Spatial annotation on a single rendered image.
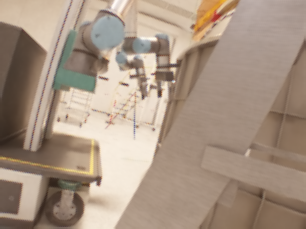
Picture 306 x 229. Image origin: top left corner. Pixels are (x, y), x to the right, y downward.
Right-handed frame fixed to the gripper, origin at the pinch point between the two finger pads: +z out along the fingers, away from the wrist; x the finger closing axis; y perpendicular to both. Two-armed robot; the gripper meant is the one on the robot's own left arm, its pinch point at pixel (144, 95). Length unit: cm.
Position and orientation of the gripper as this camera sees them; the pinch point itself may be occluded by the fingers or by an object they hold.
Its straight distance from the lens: 133.4
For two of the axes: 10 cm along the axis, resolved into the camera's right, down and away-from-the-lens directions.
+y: 9.5, -1.5, 2.6
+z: 1.7, 9.8, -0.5
